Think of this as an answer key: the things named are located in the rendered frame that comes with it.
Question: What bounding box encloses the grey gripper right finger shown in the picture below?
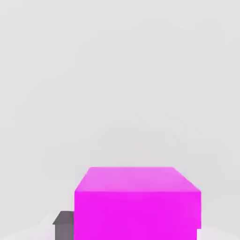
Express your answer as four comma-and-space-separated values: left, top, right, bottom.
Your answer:
196, 225, 228, 240

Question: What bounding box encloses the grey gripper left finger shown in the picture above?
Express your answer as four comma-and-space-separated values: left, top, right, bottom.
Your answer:
34, 210, 75, 240

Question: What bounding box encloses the small magenta cube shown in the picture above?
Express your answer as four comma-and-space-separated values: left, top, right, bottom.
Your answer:
74, 166, 202, 240

